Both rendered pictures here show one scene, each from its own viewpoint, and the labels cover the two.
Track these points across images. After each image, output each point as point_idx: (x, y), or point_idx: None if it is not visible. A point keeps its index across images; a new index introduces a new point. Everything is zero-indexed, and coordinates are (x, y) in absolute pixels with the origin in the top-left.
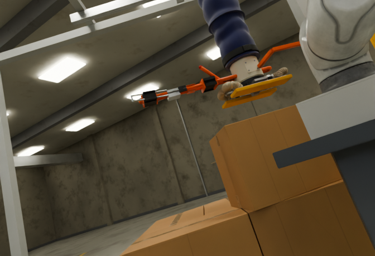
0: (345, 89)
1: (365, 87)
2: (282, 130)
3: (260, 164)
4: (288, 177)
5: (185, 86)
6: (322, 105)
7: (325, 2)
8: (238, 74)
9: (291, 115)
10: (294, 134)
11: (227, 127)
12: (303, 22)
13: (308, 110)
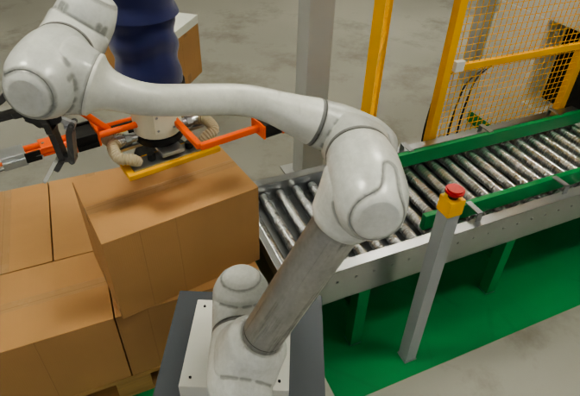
0: None
1: None
2: (179, 238)
3: (141, 277)
4: (171, 282)
5: (40, 152)
6: (200, 392)
7: None
8: (140, 127)
9: (198, 218)
10: (193, 239)
11: (105, 246)
12: (221, 291)
13: (187, 392)
